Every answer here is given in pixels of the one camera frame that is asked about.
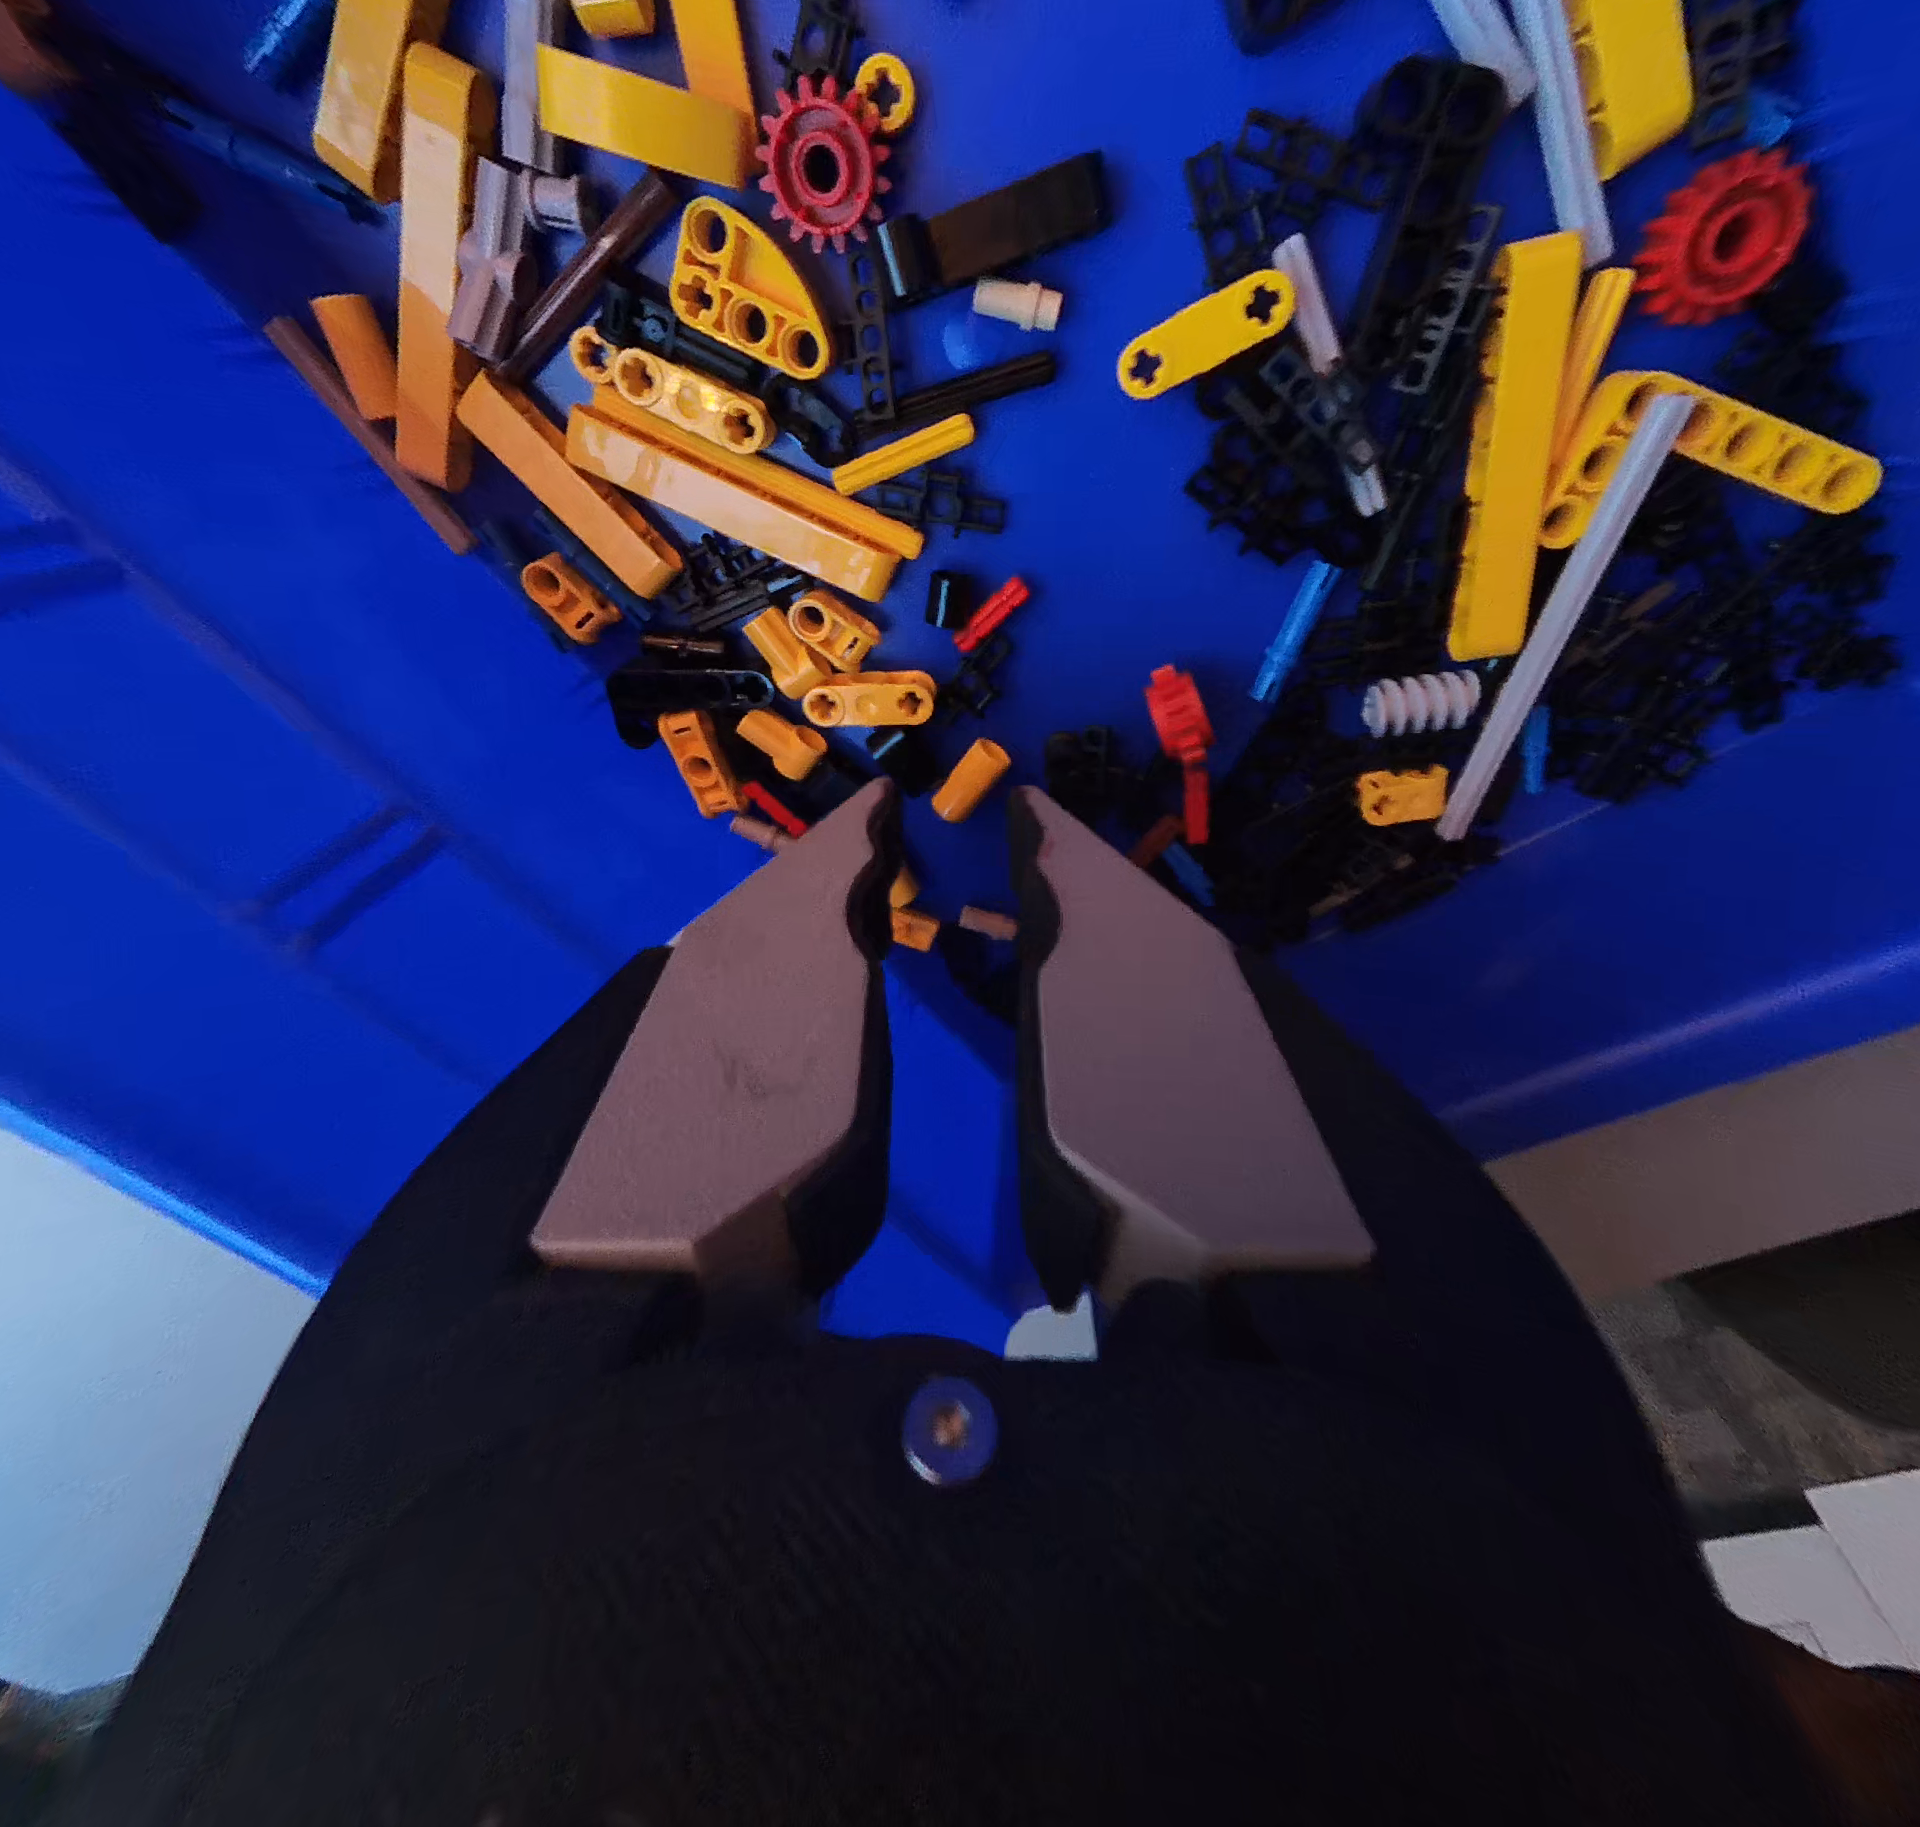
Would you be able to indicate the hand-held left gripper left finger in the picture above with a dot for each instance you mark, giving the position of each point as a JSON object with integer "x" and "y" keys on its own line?
{"x": 721, "y": 1092}

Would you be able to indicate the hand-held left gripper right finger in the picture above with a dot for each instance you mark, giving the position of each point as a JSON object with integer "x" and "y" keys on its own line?
{"x": 1170, "y": 1092}

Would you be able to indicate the blue plastic bin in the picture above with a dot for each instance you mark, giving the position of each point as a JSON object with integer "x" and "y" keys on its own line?
{"x": 225, "y": 808}

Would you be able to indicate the pile of lego pieces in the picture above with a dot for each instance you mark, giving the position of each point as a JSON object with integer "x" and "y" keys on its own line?
{"x": 1516, "y": 478}

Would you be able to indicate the white paper sheet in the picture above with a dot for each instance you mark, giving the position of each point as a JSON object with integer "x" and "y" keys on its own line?
{"x": 1830, "y": 1572}

